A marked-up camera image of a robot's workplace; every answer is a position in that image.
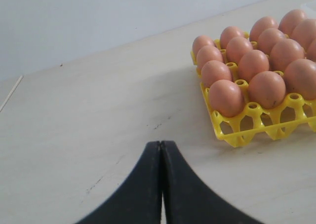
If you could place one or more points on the brown egg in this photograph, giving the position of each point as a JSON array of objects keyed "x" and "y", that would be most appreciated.
[
  {"x": 268, "y": 89},
  {"x": 213, "y": 71},
  {"x": 300, "y": 77},
  {"x": 268, "y": 38},
  {"x": 226, "y": 97},
  {"x": 290, "y": 20},
  {"x": 200, "y": 41},
  {"x": 252, "y": 63},
  {"x": 208, "y": 53},
  {"x": 261, "y": 25},
  {"x": 304, "y": 33},
  {"x": 236, "y": 48},
  {"x": 311, "y": 52},
  {"x": 228, "y": 33},
  {"x": 283, "y": 53}
]

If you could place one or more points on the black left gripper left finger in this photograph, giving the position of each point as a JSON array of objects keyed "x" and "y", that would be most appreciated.
[{"x": 138, "y": 199}]

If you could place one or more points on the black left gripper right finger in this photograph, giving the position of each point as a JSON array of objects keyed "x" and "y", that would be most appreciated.
[{"x": 188, "y": 200}]

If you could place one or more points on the yellow plastic egg tray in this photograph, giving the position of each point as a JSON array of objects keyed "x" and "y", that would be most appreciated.
[{"x": 277, "y": 123}]

